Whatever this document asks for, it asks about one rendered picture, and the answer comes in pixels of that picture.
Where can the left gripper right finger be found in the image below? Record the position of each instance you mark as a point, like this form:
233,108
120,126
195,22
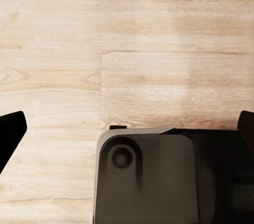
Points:
246,128

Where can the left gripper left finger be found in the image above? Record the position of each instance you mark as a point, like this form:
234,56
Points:
12,129

